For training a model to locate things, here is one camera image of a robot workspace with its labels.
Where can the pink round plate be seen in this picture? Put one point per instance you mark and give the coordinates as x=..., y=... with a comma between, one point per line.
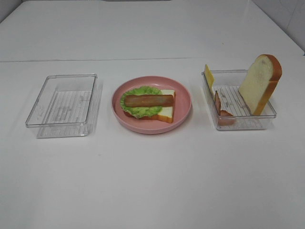
x=182, y=108

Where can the yellow cheese slice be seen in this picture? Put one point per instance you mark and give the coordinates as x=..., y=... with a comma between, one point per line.
x=209, y=78

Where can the bread slice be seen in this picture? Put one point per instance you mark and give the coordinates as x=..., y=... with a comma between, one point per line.
x=166, y=114
x=260, y=82

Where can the green lettuce leaf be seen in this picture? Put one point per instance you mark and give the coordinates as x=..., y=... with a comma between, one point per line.
x=139, y=112

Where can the right clear plastic tray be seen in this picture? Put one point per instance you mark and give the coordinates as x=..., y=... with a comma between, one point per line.
x=226, y=83

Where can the clear plastic tray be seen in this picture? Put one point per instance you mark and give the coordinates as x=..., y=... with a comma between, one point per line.
x=66, y=106
x=226, y=83

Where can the left clear plastic tray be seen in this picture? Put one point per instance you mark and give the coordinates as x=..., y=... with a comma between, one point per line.
x=66, y=106

